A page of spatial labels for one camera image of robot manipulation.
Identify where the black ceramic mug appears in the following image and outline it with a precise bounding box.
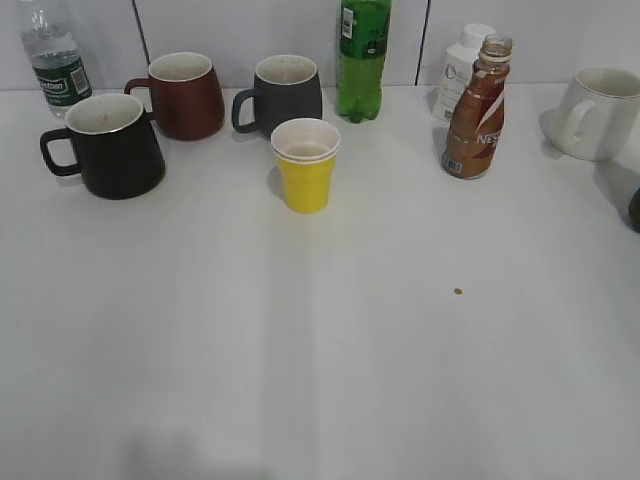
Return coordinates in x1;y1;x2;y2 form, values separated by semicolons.
39;93;166;200

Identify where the white ceramic mug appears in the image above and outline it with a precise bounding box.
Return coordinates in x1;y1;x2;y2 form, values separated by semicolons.
547;66;639;162

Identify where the yellow paper cup stack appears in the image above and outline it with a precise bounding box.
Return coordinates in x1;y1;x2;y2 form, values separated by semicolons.
271;118;341;214

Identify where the clear water bottle green label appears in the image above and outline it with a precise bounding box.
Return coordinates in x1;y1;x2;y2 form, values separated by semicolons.
16;1;93;119

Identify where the white milk carton bottle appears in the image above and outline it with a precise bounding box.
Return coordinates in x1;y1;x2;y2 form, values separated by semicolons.
432;23;495;122

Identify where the green soda bottle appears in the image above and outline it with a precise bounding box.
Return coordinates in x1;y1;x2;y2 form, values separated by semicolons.
337;1;392;123

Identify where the dark object at right edge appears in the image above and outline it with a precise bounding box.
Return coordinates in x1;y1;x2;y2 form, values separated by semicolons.
628;188;640;233

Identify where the dark grey ceramic mug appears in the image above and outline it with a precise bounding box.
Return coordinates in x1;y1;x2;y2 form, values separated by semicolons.
231;54;323;138

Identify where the dark red ceramic mug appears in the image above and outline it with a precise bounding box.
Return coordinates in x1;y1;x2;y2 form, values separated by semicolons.
124;52;225;141

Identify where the brown coffee drink bottle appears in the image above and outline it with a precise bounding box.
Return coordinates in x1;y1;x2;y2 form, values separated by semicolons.
442;34;513;180

